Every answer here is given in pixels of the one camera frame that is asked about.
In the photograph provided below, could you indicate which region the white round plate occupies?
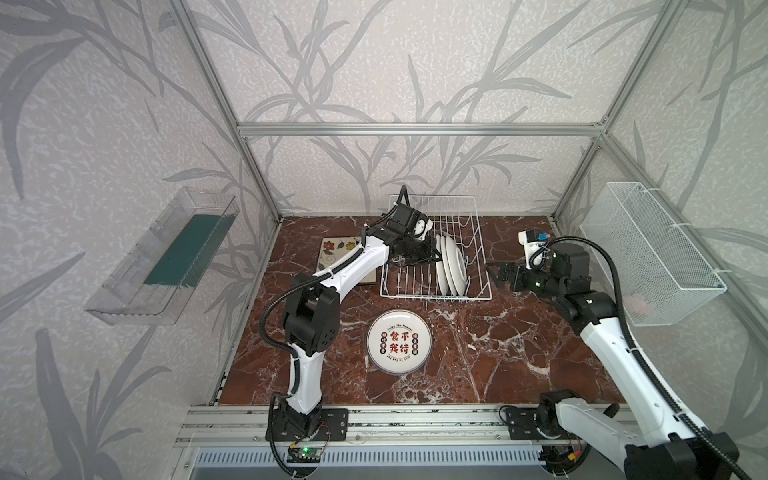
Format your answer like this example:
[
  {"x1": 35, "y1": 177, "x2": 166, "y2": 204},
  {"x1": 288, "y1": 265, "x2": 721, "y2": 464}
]
[
  {"x1": 365, "y1": 309, "x2": 433, "y2": 376},
  {"x1": 435, "y1": 235, "x2": 451, "y2": 296},
  {"x1": 446, "y1": 237, "x2": 468, "y2": 296},
  {"x1": 441, "y1": 236, "x2": 459, "y2": 296}
]

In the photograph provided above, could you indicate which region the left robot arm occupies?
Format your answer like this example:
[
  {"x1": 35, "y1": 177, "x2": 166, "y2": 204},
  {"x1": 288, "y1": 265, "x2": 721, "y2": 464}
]
[{"x1": 282, "y1": 203, "x2": 440, "y2": 421}]

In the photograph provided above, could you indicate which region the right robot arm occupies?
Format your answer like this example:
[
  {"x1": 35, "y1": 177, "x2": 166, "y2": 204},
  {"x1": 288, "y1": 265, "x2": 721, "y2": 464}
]
[{"x1": 488, "y1": 230, "x2": 748, "y2": 479}]

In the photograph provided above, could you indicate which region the pink object in basket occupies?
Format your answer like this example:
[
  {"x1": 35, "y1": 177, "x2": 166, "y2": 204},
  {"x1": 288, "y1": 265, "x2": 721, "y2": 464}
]
[{"x1": 624, "y1": 294, "x2": 652, "y2": 316}]

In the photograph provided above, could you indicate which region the green circuit board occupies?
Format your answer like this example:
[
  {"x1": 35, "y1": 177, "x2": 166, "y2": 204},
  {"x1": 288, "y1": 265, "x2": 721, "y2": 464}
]
[{"x1": 287, "y1": 445, "x2": 325, "y2": 464}]

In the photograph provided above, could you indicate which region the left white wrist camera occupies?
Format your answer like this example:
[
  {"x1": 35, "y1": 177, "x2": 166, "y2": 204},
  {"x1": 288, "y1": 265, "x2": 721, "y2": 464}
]
[{"x1": 413, "y1": 218, "x2": 433, "y2": 241}]

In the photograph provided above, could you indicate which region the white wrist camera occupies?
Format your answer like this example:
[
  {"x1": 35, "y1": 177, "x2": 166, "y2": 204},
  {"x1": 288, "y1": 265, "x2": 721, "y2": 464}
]
[
  {"x1": 518, "y1": 229, "x2": 550, "y2": 270},
  {"x1": 413, "y1": 218, "x2": 433, "y2": 241}
]

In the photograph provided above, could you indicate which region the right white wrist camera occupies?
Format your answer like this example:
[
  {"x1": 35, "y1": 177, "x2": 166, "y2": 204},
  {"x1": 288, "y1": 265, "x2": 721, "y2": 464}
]
[{"x1": 518, "y1": 229, "x2": 550, "y2": 270}]

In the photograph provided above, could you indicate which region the white wire dish rack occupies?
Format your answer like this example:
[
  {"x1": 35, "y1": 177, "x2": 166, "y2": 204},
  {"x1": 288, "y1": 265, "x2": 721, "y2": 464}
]
[{"x1": 379, "y1": 194, "x2": 492, "y2": 302}]

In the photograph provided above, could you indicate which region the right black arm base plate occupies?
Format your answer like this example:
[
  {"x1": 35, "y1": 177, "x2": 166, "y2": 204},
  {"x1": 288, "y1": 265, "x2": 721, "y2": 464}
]
[{"x1": 498, "y1": 405, "x2": 574, "y2": 441}]

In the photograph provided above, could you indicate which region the white mesh wall basket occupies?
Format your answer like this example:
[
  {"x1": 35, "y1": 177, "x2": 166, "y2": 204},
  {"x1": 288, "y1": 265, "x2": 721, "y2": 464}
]
[{"x1": 580, "y1": 182, "x2": 727, "y2": 327}]

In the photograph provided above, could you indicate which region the left black corrugated cable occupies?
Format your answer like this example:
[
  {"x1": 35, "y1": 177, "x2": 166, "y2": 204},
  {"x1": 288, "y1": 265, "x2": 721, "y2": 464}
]
[{"x1": 257, "y1": 184, "x2": 415, "y2": 475}]

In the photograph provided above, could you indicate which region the black corrugated cable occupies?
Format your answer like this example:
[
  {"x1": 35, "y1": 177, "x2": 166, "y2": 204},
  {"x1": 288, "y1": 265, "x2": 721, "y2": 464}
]
[
  {"x1": 527, "y1": 235, "x2": 754, "y2": 480},
  {"x1": 257, "y1": 184, "x2": 415, "y2": 475}
]

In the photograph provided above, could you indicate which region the aluminium frame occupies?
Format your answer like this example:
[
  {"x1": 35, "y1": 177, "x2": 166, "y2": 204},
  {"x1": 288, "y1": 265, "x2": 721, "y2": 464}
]
[{"x1": 167, "y1": 0, "x2": 768, "y2": 451}]

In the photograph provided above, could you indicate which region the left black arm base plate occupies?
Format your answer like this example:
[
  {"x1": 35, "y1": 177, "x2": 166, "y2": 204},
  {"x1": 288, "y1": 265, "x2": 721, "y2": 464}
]
[{"x1": 265, "y1": 405, "x2": 350, "y2": 442}]

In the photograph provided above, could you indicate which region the right black corrugated cable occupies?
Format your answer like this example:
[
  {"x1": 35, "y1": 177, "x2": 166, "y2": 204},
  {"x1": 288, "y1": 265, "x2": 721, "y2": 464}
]
[{"x1": 527, "y1": 235, "x2": 754, "y2": 480}]

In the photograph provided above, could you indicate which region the clear plastic wall bin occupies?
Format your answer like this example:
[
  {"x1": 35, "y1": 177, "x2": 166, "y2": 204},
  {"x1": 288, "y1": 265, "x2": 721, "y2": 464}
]
[{"x1": 85, "y1": 187, "x2": 240, "y2": 326}]

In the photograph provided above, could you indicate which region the aluminium mounting rail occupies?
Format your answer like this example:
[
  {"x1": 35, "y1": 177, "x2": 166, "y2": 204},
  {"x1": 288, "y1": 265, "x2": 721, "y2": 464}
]
[{"x1": 170, "y1": 403, "x2": 637, "y2": 448}]

